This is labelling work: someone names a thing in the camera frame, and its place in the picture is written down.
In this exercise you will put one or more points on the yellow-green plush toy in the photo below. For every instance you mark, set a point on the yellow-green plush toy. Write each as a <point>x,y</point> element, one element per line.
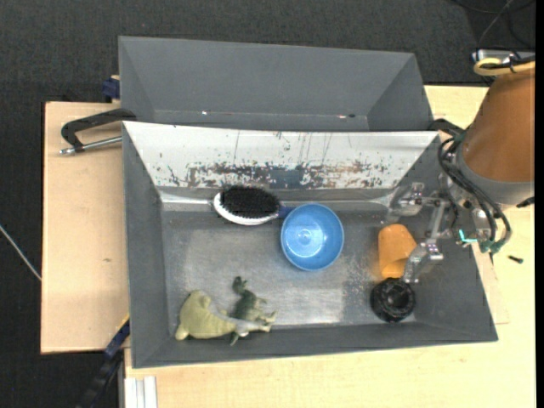
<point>202,319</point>

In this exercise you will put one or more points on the pale grey toy dinosaur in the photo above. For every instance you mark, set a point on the pale grey toy dinosaur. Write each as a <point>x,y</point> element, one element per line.
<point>251,326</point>

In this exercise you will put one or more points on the small black screw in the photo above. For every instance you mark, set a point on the small black screw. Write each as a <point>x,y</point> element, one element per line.
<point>516,260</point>

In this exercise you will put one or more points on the blue bowl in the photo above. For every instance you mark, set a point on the blue bowl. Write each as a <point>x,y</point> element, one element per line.
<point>311,236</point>

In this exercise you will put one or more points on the grey metal bin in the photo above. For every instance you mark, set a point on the grey metal bin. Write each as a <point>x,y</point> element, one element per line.
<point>263,83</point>

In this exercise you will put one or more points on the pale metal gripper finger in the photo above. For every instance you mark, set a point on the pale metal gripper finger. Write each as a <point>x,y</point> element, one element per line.
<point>409,202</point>
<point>425,258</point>

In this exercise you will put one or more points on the dark green toy dinosaur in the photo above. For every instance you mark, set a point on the dark green toy dinosaur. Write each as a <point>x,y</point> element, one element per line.
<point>248,304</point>

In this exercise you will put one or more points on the black ribbed round object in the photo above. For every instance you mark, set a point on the black ribbed round object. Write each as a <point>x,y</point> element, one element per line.
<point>392,301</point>

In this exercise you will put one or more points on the white hairbrush with black bristles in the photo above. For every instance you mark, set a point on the white hairbrush with black bristles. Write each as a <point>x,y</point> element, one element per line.
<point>248,204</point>

